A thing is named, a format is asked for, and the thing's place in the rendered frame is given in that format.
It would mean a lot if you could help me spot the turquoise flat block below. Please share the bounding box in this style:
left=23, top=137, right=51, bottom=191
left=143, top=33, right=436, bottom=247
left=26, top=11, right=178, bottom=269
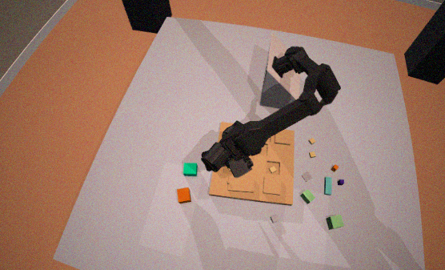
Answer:
left=324, top=176, right=332, bottom=195

